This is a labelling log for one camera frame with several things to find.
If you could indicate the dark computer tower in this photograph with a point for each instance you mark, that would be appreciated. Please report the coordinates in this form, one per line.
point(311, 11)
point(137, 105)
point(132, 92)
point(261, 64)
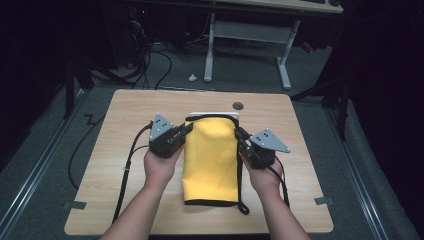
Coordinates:
point(138, 33)

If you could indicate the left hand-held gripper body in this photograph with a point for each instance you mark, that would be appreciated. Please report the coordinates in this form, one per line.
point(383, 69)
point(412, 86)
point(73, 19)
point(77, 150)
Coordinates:
point(163, 140)

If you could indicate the small red object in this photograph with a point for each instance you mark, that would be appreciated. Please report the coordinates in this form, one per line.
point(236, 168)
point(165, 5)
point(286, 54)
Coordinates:
point(307, 47)

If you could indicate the yellow and black cloth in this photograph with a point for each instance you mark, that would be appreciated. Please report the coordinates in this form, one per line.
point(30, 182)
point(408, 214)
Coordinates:
point(210, 160)

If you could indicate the crumpled white paper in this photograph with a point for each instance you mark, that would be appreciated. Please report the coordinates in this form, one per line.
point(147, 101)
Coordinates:
point(192, 78)

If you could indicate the person's right hand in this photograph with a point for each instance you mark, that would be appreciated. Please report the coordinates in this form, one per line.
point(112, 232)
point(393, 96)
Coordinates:
point(265, 178)

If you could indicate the black metal stand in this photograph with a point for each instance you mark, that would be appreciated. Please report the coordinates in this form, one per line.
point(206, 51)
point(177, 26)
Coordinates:
point(341, 110)
point(69, 90)

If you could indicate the metal floor rail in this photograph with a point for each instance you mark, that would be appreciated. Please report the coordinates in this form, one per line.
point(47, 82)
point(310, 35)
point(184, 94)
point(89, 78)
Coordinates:
point(36, 166)
point(358, 186)

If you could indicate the grey tape piece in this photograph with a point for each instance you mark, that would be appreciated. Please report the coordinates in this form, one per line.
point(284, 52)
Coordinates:
point(323, 201)
point(75, 205)

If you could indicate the person's left hand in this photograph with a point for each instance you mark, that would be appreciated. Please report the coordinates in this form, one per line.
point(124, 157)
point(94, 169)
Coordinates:
point(160, 170)

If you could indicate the black round table grommet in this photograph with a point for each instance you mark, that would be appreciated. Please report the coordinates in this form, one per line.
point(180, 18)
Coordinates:
point(238, 106)

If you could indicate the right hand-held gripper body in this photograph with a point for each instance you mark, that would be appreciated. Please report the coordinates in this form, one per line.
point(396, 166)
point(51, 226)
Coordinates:
point(263, 150)

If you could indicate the desk with white legs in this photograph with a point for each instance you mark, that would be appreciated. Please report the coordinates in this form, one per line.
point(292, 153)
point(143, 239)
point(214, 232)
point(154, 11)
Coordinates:
point(248, 31)

